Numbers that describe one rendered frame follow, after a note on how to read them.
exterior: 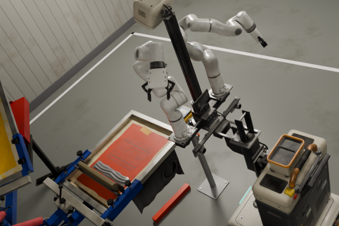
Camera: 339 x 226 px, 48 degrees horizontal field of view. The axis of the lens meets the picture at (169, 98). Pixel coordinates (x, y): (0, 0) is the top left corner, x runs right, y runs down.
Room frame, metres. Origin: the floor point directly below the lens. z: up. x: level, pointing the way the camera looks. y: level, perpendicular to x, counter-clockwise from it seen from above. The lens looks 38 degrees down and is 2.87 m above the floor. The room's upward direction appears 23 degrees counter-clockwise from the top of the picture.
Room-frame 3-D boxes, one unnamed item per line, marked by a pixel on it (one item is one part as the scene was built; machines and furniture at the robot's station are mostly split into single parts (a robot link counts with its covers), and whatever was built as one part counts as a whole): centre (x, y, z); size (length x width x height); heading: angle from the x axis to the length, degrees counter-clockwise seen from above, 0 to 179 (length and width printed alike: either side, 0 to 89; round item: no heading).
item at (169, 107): (1.84, 0.00, 1.37); 0.13 x 0.10 x 0.16; 104
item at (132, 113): (2.02, 0.48, 0.97); 0.79 x 0.58 x 0.04; 124
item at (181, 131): (1.82, 0.00, 1.21); 0.16 x 0.13 x 0.15; 36
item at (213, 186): (2.23, -0.06, 0.48); 0.22 x 0.22 x 0.96; 34
